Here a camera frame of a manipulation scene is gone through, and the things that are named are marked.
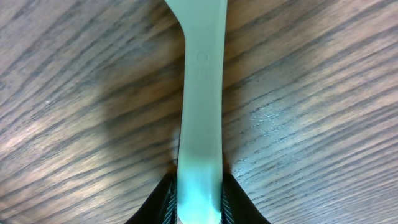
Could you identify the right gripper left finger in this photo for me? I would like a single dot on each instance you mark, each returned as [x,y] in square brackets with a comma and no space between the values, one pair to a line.
[161,205]

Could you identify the mint green plastic knife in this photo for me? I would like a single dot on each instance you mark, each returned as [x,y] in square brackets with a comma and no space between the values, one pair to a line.
[200,160]

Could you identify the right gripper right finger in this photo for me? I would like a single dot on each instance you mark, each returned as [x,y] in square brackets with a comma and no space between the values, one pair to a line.
[236,206]

